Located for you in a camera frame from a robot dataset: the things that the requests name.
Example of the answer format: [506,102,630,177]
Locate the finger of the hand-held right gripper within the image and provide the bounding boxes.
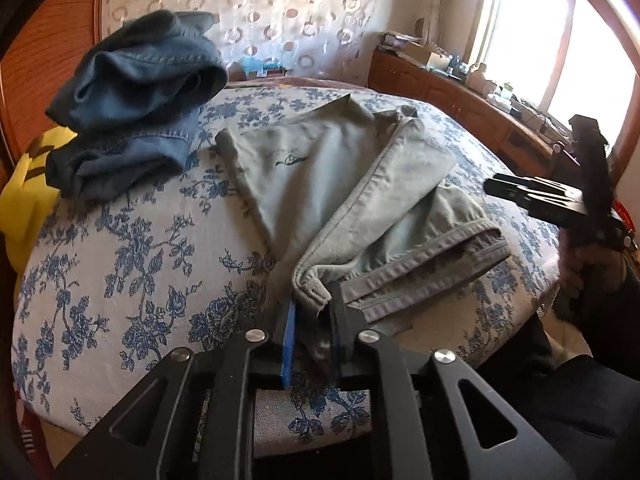
[483,173,582,202]
[515,198,584,223]

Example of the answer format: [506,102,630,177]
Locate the yellow cloth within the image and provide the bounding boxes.
[0,127,78,271]

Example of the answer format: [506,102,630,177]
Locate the colourful floral blanket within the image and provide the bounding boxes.
[227,76,373,92]

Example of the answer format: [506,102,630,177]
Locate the person's right hand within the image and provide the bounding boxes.
[556,232,640,323]

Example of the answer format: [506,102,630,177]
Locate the row of boxes and bottles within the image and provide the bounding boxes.
[377,30,571,136]

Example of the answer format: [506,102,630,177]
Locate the window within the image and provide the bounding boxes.
[465,0,640,151]

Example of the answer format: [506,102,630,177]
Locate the wooden headboard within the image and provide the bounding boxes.
[0,0,108,181]

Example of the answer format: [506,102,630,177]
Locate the wooden cabinet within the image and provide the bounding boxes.
[369,47,563,178]

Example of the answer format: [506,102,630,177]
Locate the blue floral bedspread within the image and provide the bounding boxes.
[10,85,561,446]

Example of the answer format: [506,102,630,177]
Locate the blue denim jeans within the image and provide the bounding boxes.
[45,9,230,200]

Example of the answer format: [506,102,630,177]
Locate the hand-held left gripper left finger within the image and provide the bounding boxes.
[62,300,301,480]

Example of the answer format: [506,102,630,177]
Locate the blue cardboard box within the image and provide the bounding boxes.
[239,56,286,80]

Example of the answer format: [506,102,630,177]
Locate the grey-green pants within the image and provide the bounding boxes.
[214,96,511,326]

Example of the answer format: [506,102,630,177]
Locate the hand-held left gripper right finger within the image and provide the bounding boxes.
[326,282,576,480]

